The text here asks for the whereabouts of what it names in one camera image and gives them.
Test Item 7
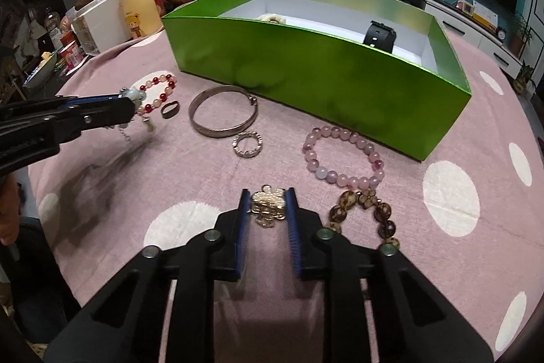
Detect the black smart watch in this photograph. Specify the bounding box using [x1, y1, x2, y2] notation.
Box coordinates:
[363, 20, 396, 53]

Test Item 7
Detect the cream wrist watch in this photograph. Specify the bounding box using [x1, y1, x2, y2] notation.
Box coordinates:
[257, 13, 287, 25]

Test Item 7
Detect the silver bangle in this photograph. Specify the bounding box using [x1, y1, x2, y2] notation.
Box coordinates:
[188, 85, 259, 138]

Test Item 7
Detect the brown wooden bead bracelet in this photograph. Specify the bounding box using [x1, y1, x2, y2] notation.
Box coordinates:
[326, 189, 401, 251]

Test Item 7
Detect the white storage box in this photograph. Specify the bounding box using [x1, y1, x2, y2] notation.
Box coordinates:
[67, 0, 131, 56]

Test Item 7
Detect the white tv cabinet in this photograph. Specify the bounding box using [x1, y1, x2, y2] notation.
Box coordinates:
[395, 0, 522, 78]

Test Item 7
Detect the purple bead bracelet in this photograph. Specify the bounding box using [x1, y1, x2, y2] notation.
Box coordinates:
[301, 125, 387, 190]

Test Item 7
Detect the small crystal ring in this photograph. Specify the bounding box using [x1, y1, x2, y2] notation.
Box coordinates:
[231, 130, 264, 159]

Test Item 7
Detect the pink polka dot tablecloth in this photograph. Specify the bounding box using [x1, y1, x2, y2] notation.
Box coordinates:
[30, 39, 543, 362]

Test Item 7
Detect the green pendant keychain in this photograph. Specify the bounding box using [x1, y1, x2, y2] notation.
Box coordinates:
[119, 86, 156, 133]

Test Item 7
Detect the red pink bead bracelet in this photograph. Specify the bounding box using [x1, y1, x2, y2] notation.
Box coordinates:
[130, 72, 178, 116]

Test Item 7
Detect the yellow bear bottle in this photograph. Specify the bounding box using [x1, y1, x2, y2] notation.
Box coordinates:
[121, 0, 162, 39]

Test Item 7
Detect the gold pearl brooch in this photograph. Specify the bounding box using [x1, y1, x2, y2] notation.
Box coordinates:
[250, 184, 286, 229]

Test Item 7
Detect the small dark ring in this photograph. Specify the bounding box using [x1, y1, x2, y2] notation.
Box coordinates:
[160, 99, 181, 120]

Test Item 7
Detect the green cardboard box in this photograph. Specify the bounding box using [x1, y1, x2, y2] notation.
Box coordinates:
[163, 0, 471, 160]

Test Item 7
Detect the person's left hand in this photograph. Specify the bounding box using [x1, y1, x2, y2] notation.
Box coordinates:
[0, 174, 20, 246]

